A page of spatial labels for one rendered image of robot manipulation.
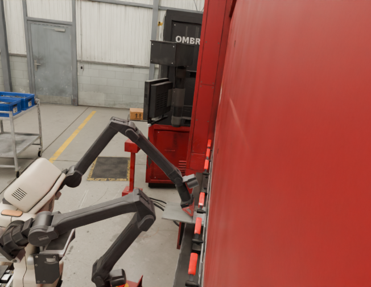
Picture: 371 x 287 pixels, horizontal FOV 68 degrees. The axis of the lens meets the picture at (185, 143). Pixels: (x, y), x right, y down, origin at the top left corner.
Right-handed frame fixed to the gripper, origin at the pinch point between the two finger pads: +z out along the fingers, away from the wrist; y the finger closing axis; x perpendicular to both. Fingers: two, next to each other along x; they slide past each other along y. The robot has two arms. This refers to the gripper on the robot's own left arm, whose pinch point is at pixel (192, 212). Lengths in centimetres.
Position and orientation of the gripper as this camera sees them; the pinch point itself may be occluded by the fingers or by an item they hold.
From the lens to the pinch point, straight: 164.8
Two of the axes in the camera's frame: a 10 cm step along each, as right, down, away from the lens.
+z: 3.6, 9.0, 2.5
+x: -9.3, 3.1, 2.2
